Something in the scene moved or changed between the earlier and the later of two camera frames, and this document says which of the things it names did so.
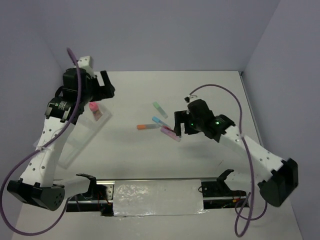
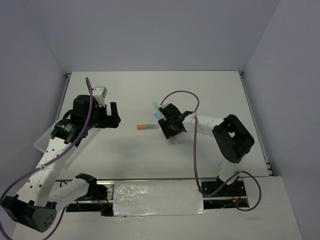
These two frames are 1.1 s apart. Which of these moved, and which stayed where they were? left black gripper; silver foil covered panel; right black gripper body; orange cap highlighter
Moved: right black gripper body; left black gripper
Stayed: orange cap highlighter; silver foil covered panel
